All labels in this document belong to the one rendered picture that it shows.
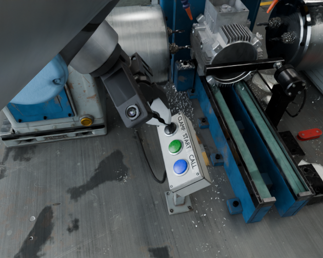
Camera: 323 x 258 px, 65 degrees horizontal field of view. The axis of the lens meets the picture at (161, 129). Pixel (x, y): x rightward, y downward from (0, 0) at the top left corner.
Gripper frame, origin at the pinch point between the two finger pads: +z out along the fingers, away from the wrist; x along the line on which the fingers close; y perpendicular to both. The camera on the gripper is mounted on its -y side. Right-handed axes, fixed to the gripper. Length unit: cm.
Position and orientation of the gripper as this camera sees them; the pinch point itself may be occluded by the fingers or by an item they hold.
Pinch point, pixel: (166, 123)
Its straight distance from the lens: 54.7
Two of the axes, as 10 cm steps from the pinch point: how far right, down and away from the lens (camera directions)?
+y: -1.6, -7.5, 6.4
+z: 5.4, 4.8, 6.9
